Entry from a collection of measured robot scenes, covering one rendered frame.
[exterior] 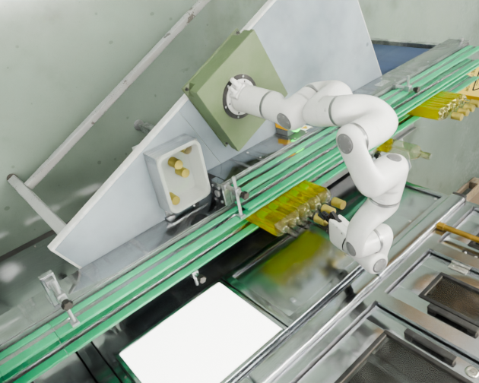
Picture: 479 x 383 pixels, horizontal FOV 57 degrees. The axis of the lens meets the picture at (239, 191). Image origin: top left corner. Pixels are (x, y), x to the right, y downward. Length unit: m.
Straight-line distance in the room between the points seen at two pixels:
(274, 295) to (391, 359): 0.40
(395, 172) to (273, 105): 0.45
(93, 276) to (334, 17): 1.42
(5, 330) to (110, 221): 0.44
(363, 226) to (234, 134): 0.60
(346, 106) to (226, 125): 0.52
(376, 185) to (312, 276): 0.53
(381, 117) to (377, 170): 0.14
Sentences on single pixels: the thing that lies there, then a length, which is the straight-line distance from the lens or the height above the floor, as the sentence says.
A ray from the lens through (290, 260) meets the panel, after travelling 1.61.
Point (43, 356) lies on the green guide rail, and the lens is 1.48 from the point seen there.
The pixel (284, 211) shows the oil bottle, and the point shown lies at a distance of 1.59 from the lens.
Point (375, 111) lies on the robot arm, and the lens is 1.18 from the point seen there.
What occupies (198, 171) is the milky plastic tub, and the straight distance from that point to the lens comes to 1.57.
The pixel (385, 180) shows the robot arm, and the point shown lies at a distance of 1.12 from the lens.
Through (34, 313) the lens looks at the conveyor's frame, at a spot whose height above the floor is 0.84.
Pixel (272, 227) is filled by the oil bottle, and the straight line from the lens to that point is 1.55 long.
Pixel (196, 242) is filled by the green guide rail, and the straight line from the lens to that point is 1.50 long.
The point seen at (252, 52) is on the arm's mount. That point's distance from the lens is 1.58.
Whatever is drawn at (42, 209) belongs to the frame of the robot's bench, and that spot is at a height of 0.45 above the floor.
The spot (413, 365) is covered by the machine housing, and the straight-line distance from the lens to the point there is 1.38.
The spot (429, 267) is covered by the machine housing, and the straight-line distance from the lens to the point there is 1.66.
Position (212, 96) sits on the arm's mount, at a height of 0.84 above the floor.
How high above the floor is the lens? 2.02
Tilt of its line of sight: 44 degrees down
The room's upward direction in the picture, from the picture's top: 116 degrees clockwise
